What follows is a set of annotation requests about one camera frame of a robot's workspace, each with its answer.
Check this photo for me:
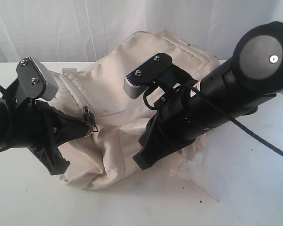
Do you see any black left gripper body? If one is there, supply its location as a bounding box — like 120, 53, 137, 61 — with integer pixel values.
4, 99, 61, 152

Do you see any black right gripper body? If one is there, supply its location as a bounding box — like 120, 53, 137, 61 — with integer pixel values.
139, 95, 203, 146

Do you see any cream fabric duffel bag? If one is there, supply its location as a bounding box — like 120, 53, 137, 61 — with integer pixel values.
51, 30, 219, 190

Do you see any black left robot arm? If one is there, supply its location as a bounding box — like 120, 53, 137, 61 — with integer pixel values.
0, 85, 91, 175

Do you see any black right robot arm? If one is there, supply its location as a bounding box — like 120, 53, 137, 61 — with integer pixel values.
128, 21, 283, 170

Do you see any white backdrop curtain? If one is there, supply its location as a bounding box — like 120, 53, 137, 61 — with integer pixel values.
0, 0, 283, 62

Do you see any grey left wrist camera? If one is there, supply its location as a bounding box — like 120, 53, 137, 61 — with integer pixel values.
16, 56, 58, 101

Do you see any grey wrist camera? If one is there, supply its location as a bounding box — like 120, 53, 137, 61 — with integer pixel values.
16, 56, 58, 101
124, 53, 180, 99

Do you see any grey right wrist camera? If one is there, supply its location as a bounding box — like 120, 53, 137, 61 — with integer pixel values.
124, 53, 180, 99

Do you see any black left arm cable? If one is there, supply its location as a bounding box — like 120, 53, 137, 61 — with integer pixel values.
0, 81, 38, 155

